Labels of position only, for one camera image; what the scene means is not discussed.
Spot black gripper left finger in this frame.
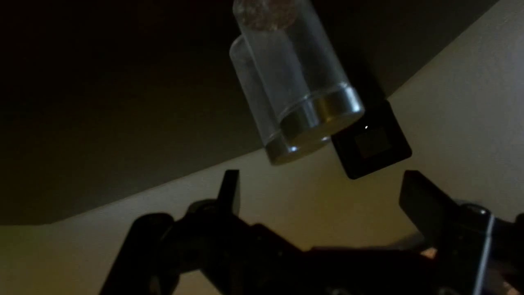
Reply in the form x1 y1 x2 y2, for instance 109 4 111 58
215 171 240 215

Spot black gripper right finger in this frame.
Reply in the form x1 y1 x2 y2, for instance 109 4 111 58
399 171 461 247

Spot small black device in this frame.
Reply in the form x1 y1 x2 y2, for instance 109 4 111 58
332 101 412 179

